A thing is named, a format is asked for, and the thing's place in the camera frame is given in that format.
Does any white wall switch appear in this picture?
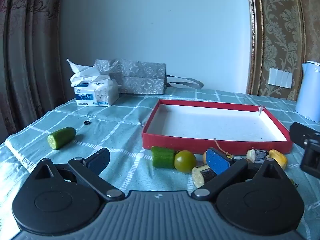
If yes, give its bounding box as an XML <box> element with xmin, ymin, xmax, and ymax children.
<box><xmin>269</xmin><ymin>67</ymin><xmax>293</xmax><ymax>89</ymax></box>

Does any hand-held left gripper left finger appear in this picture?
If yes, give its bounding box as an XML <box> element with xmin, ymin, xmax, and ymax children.
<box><xmin>26</xmin><ymin>147</ymin><xmax>125</xmax><ymax>202</ymax></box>

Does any teal checked tablecloth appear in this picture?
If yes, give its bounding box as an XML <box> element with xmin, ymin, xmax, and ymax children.
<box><xmin>0</xmin><ymin>87</ymin><xmax>320</xmax><ymax>240</ymax></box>

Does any long green cucumber piece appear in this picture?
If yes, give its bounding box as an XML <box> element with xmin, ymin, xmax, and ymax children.
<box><xmin>47</xmin><ymin>127</ymin><xmax>76</xmax><ymax>150</ymax></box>

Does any white tissue pack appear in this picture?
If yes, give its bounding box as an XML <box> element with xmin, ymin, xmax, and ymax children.
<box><xmin>66</xmin><ymin>59</ymin><xmax>119</xmax><ymax>107</ymax></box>

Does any yellow fruit wedge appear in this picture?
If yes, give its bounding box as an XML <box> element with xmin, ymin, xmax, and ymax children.
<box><xmin>267</xmin><ymin>149</ymin><xmax>288</xmax><ymax>169</ymax></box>

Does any grey patterned tote bag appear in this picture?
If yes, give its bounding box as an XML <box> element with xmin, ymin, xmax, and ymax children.
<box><xmin>94</xmin><ymin>59</ymin><xmax>203</xmax><ymax>95</ymax></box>

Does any short green cucumber piece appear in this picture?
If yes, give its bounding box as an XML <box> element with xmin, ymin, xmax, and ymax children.
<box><xmin>151</xmin><ymin>146</ymin><xmax>177</xmax><ymax>168</ymax></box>

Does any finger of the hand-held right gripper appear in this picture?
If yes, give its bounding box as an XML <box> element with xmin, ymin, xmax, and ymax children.
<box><xmin>301</xmin><ymin>135</ymin><xmax>320</xmax><ymax>179</ymax></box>
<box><xmin>289</xmin><ymin>122</ymin><xmax>320</xmax><ymax>146</ymax></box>

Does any round green fruit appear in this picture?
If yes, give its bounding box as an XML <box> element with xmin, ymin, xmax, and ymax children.
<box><xmin>174</xmin><ymin>150</ymin><xmax>197</xmax><ymax>173</ymax></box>

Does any gold patterned wall panel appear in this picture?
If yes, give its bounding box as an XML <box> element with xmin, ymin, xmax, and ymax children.
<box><xmin>246</xmin><ymin>0</ymin><xmax>320</xmax><ymax>102</ymax></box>

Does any red cardboard box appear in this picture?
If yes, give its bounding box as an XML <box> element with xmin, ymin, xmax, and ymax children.
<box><xmin>142</xmin><ymin>99</ymin><xmax>293</xmax><ymax>155</ymax></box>

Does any white electric kettle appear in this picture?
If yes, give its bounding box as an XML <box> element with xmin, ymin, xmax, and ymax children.
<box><xmin>295</xmin><ymin>60</ymin><xmax>320</xmax><ymax>122</ymax></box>

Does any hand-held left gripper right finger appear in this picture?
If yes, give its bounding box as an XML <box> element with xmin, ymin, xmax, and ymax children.
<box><xmin>191</xmin><ymin>147</ymin><xmax>293</xmax><ymax>202</ymax></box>

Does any brown patterned curtain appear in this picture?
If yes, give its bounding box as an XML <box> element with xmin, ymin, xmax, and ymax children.
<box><xmin>0</xmin><ymin>0</ymin><xmax>66</xmax><ymax>135</ymax></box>

